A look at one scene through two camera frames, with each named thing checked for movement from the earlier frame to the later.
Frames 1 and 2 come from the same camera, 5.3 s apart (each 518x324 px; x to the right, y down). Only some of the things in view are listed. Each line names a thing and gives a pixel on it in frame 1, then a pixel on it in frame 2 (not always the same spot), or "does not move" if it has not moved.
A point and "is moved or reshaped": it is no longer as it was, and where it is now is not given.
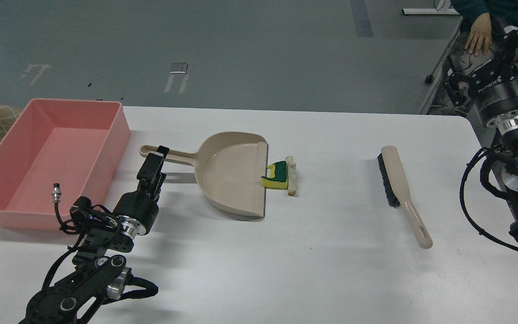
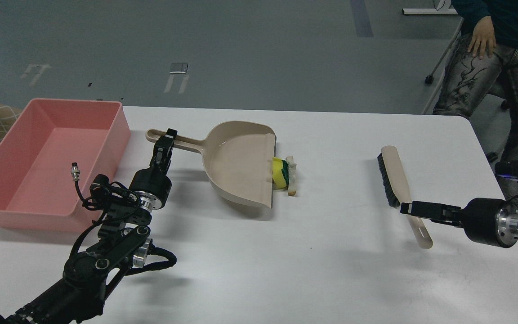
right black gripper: [497, 89] -> [484, 219]
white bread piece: [291, 174] does not move
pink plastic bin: [56, 150] does not move
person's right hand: [481, 31] does not move
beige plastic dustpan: [233, 168] is moved or reshaped
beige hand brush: [398, 196] does not move
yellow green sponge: [278, 179] is moved or reshaped
